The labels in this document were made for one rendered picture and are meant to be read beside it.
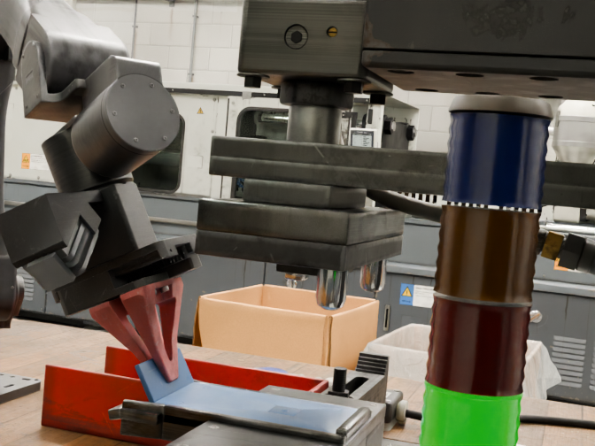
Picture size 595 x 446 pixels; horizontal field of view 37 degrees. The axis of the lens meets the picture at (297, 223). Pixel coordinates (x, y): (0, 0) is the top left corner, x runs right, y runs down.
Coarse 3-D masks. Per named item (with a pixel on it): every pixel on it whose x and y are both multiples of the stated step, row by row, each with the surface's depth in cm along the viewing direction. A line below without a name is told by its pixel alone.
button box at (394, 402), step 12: (396, 396) 98; (396, 408) 97; (384, 420) 95; (396, 420) 98; (528, 420) 103; (540, 420) 103; (552, 420) 103; (564, 420) 103; (576, 420) 103; (588, 420) 103
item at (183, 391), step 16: (144, 368) 65; (144, 384) 65; (160, 384) 67; (176, 384) 69; (192, 384) 71; (208, 384) 71; (160, 400) 65; (176, 400) 66; (192, 400) 66; (208, 400) 66; (224, 400) 67; (240, 400) 67; (256, 400) 67; (272, 400) 68; (288, 400) 68; (304, 400) 69; (240, 416) 63; (256, 416) 63; (272, 416) 64; (288, 416) 64; (304, 416) 64; (320, 416) 65; (336, 416) 65
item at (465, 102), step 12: (456, 96) 34; (468, 96) 33; (480, 96) 33; (492, 96) 33; (504, 96) 33; (516, 96) 33; (456, 108) 34; (468, 108) 33; (480, 108) 33; (492, 108) 33; (504, 108) 32; (516, 108) 32; (528, 108) 33; (540, 108) 33
